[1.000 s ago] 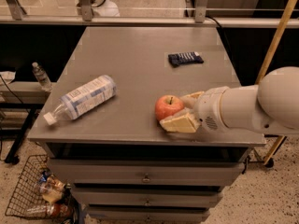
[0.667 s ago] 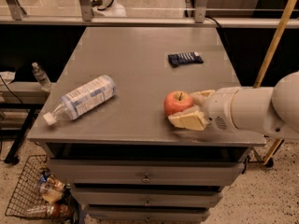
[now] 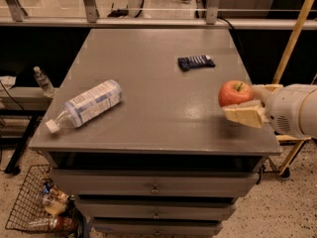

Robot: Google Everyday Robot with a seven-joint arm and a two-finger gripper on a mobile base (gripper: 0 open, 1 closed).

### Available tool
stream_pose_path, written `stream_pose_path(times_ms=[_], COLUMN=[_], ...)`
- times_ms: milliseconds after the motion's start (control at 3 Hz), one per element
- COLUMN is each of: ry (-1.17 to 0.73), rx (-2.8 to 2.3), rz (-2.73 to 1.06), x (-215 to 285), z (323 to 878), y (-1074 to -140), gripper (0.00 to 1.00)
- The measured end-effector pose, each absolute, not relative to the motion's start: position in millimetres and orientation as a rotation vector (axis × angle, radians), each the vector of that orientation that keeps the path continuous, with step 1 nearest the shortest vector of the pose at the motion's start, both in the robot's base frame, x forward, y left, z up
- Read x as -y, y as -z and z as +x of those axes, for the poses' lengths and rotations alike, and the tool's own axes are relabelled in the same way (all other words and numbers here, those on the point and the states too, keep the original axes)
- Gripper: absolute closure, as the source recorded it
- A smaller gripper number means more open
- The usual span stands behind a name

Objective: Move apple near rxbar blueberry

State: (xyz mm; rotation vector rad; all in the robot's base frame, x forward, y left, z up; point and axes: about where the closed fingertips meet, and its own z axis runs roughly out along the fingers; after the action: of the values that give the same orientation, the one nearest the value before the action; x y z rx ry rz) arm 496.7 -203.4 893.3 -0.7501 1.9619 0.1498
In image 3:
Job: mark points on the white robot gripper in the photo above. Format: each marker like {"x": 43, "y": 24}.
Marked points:
{"x": 283, "y": 109}

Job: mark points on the red apple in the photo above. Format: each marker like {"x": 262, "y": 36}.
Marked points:
{"x": 234, "y": 92}

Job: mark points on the grey drawer cabinet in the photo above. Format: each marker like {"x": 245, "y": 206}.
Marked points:
{"x": 165, "y": 161}

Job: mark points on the clear plastic water bottle lying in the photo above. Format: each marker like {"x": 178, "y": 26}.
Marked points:
{"x": 86, "y": 106}

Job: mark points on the small upright water bottle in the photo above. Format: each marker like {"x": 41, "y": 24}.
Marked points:
{"x": 44, "y": 82}

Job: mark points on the snack bags in basket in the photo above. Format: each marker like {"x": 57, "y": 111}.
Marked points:
{"x": 54, "y": 201}

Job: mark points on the grey side shelf bench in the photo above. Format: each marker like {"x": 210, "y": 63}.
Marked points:
{"x": 18, "y": 102}

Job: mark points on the metal railing with posts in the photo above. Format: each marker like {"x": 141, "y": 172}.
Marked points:
{"x": 242, "y": 14}

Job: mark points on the bottle in wire basket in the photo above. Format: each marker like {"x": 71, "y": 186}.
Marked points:
{"x": 52, "y": 223}

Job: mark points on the black wire basket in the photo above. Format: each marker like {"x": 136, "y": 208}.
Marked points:
{"x": 27, "y": 206}

